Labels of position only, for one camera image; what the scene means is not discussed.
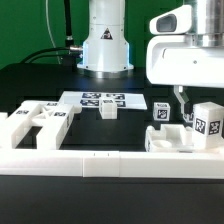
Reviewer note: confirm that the white U-shaped obstacle fence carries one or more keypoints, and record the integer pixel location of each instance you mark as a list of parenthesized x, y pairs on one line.
[(111, 164)]

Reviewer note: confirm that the white chair seat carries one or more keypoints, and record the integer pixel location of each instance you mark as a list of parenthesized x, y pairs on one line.
[(177, 138)]

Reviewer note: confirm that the white tagged nut cube left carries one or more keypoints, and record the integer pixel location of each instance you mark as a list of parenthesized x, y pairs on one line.
[(161, 111)]

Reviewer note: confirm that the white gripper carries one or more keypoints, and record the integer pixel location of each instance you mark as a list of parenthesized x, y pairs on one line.
[(187, 49)]

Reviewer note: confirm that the white chair back frame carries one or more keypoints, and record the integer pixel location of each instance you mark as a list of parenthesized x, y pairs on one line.
[(53, 119)]

